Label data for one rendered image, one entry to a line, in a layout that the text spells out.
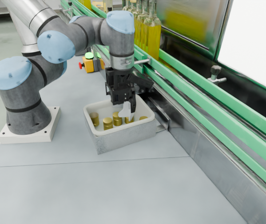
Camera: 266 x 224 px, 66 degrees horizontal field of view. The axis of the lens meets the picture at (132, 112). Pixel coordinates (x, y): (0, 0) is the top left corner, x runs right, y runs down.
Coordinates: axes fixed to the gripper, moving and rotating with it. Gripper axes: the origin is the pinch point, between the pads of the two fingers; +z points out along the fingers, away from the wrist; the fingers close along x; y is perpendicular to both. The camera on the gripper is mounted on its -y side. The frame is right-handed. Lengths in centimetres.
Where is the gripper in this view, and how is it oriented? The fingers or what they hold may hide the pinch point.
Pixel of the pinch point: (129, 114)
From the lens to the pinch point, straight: 76.6
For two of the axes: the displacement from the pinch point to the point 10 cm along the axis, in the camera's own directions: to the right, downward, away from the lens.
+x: 4.3, 5.5, -7.2
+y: -9.0, 2.6, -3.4
